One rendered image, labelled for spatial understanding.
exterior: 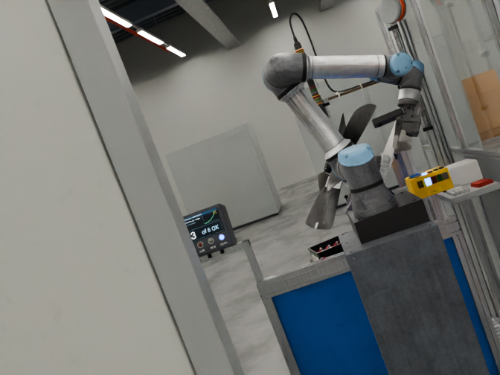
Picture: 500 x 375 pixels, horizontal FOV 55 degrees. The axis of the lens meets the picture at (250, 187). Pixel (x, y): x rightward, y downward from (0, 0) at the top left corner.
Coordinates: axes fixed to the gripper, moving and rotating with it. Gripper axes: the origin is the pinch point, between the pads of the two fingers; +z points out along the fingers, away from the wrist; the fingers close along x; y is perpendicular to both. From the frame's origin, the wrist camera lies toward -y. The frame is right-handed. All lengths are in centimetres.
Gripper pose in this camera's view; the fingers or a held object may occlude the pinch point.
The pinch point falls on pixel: (393, 155)
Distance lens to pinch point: 180.6
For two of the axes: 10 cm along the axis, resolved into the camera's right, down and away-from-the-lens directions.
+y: 9.3, 1.4, -3.4
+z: -1.8, 9.8, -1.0
